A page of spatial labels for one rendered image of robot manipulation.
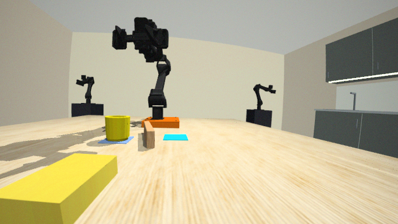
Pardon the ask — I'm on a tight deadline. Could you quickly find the yellow rectangular block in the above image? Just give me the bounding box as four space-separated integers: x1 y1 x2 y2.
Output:
0 153 118 224

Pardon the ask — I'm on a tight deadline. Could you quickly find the tan wooden bar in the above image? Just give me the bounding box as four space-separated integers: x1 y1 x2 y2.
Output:
144 121 155 149

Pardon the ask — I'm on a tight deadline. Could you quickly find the yellow cup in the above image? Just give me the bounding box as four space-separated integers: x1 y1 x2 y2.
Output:
105 116 130 141

